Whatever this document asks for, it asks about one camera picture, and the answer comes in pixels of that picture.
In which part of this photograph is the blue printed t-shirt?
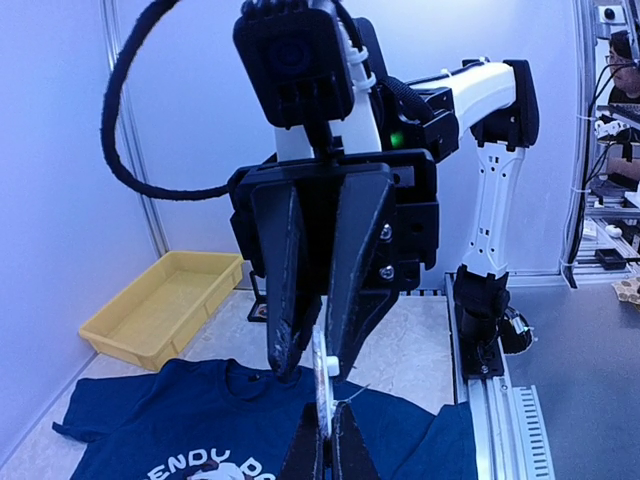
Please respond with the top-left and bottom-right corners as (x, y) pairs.
(54, 359), (478, 479)

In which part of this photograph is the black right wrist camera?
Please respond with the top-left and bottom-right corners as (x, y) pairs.
(233, 1), (354, 129)

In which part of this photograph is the left aluminium frame post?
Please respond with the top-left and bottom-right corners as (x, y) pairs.
(99, 0), (169, 258)

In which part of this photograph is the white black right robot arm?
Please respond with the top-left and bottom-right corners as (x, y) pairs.
(230, 60), (539, 381)

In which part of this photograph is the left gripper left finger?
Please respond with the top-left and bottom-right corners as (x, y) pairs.
(277, 403), (325, 480)

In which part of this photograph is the black brooch box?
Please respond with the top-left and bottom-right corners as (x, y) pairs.
(247, 270), (268, 323)

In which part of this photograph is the front aluminium rail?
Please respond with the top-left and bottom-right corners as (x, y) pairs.
(445, 273), (556, 479)

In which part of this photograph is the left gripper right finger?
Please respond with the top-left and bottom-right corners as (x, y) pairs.
(330, 402), (381, 480)

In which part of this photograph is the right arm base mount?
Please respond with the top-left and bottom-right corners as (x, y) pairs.
(453, 265), (534, 380)

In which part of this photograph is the yellow plastic tray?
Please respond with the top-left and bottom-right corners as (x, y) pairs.
(79, 251), (244, 371)

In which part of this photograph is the person at background desk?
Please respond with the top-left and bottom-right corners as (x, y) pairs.
(607, 31), (639, 104)

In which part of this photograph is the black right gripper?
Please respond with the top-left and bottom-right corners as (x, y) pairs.
(229, 149), (439, 382)

